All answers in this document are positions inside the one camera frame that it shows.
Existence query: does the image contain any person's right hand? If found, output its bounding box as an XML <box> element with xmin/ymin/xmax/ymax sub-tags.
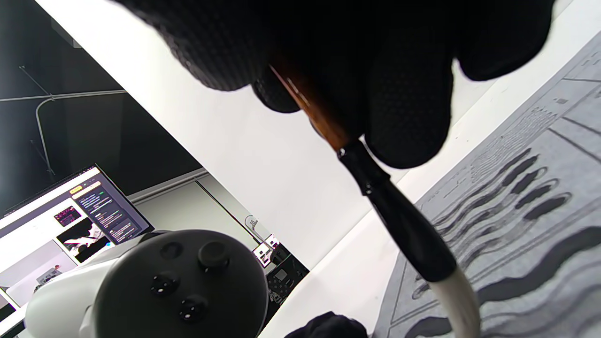
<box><xmin>113</xmin><ymin>0</ymin><xmax>557</xmax><ymax>169</ymax></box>

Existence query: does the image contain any person's left hand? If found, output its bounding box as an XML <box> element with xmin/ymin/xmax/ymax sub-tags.
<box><xmin>284</xmin><ymin>311</ymin><xmax>369</xmax><ymax>338</ymax></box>

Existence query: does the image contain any brown Chinese brush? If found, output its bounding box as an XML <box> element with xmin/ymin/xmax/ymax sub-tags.
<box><xmin>269</xmin><ymin>63</ymin><xmax>482</xmax><ymax>338</ymax></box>

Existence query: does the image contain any grey water writing practice cloth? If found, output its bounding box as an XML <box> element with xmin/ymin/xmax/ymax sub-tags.
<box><xmin>373</xmin><ymin>31</ymin><xmax>601</xmax><ymax>338</ymax></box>

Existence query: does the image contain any grey and white left controller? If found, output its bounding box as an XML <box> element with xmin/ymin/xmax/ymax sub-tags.
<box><xmin>23</xmin><ymin>229</ymin><xmax>269</xmax><ymax>338</ymax></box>

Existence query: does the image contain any white backdrop panel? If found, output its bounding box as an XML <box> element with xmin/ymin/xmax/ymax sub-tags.
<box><xmin>35</xmin><ymin>0</ymin><xmax>576</xmax><ymax>270</ymax></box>

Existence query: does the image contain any computer monitor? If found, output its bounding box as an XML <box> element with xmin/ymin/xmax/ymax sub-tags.
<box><xmin>0</xmin><ymin>163</ymin><xmax>154</xmax><ymax>324</ymax></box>

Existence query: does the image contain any grey wall conduit pipe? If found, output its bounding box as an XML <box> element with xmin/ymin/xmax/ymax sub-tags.
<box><xmin>0</xmin><ymin>66</ymin><xmax>127</xmax><ymax>177</ymax></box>

